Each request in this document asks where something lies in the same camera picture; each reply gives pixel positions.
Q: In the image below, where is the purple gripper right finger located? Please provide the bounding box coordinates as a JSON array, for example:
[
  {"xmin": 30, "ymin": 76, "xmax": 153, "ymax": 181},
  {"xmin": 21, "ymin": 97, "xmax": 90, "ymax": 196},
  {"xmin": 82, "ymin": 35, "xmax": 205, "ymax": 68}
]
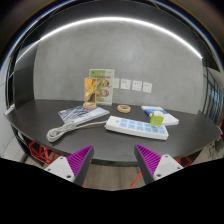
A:
[{"xmin": 134, "ymin": 144, "xmax": 182, "ymax": 183}]

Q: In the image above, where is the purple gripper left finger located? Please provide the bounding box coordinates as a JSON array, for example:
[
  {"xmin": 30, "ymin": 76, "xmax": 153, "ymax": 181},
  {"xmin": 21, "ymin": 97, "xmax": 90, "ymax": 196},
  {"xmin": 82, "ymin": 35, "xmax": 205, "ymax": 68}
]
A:
[{"xmin": 46, "ymin": 145, "xmax": 94, "ymax": 186}]

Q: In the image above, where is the green white charger plug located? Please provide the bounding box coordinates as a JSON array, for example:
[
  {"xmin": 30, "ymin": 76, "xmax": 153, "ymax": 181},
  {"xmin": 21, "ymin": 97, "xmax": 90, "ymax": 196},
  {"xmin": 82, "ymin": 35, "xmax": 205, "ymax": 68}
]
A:
[{"xmin": 150, "ymin": 111, "xmax": 164, "ymax": 127}]

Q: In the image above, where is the white blue power strip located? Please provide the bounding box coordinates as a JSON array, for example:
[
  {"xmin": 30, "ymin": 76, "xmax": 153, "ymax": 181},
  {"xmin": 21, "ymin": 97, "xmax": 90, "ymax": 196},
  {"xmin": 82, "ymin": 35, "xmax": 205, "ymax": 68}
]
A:
[{"xmin": 105, "ymin": 116, "xmax": 169, "ymax": 140}]

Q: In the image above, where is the white blue box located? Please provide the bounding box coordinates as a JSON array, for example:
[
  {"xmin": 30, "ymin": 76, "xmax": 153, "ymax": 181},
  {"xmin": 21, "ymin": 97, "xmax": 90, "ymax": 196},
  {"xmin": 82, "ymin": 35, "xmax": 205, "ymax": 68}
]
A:
[{"xmin": 141, "ymin": 106, "xmax": 179, "ymax": 127}]

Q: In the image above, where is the grey striped booklet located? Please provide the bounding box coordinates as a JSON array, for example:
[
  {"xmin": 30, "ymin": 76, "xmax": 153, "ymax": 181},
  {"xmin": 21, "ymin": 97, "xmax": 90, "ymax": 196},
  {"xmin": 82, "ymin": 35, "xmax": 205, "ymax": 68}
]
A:
[{"xmin": 58, "ymin": 106, "xmax": 109, "ymax": 125}]

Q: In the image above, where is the tan tape roll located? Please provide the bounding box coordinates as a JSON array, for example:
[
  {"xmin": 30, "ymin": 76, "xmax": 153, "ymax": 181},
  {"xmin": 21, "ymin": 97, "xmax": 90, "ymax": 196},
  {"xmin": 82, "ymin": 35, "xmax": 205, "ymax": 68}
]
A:
[{"xmin": 117, "ymin": 105, "xmax": 131, "ymax": 113}]

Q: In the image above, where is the acrylic sign with orange card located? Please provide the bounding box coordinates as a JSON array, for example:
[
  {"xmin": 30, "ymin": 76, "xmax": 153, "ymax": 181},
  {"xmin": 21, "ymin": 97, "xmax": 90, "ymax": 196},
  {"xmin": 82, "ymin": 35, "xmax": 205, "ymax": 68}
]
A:
[{"xmin": 83, "ymin": 78, "xmax": 96, "ymax": 109}]

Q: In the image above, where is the green white leaflet stand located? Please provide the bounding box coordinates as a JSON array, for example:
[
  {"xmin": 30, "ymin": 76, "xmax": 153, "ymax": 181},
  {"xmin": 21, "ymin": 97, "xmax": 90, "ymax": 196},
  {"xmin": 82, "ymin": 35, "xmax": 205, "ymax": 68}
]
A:
[{"xmin": 89, "ymin": 69, "xmax": 114, "ymax": 105}]

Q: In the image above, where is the white ceiling light strip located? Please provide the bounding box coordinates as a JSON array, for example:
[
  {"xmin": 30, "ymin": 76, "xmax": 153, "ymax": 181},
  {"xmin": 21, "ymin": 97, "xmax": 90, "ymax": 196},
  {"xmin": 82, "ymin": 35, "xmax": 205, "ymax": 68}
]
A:
[{"xmin": 16, "ymin": 17, "xmax": 203, "ymax": 62}]

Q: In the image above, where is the coiled white power cable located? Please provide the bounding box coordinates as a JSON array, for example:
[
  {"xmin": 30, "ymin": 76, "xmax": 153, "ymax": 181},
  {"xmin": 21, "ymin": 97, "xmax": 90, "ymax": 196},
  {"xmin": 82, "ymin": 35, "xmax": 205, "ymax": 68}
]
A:
[{"xmin": 45, "ymin": 120, "xmax": 108, "ymax": 143}]

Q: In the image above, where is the red metal table frame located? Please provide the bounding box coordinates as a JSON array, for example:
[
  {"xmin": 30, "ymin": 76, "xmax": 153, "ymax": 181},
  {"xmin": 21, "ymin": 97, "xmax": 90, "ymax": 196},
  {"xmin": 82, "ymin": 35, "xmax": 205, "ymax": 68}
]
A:
[{"xmin": 29, "ymin": 142, "xmax": 58, "ymax": 165}]

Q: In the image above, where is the white wall socket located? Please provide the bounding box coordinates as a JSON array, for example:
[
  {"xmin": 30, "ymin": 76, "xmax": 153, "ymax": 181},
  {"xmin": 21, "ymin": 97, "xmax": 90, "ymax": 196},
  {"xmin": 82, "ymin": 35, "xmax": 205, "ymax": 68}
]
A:
[
  {"xmin": 142, "ymin": 82, "xmax": 152, "ymax": 93},
  {"xmin": 120, "ymin": 79, "xmax": 131, "ymax": 90},
  {"xmin": 113, "ymin": 78, "xmax": 120, "ymax": 89},
  {"xmin": 132, "ymin": 80, "xmax": 142, "ymax": 91}
]

